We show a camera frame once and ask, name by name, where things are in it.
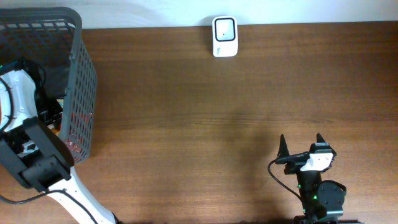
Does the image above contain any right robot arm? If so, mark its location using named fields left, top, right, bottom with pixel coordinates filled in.
left=275, top=133, right=346, bottom=223

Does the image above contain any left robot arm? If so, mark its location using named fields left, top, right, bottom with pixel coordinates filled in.
left=1, top=58, right=120, bottom=223

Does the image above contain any white barcode scanner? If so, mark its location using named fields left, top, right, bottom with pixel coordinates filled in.
left=212, top=16, right=239, bottom=58

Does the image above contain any yellow snack bag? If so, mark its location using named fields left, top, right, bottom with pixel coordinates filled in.
left=48, top=98, right=64, bottom=136

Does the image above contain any dark grey plastic basket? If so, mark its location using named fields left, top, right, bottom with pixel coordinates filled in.
left=1, top=7, right=98, bottom=164

